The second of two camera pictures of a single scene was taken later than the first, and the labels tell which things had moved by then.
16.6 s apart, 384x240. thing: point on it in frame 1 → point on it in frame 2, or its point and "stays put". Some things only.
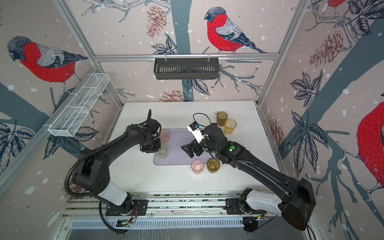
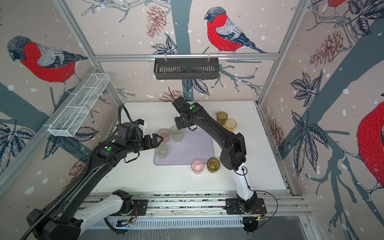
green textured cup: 162,152 stays put
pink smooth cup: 197,166 stays put
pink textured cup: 164,136 stays put
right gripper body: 205,146 → 181,124
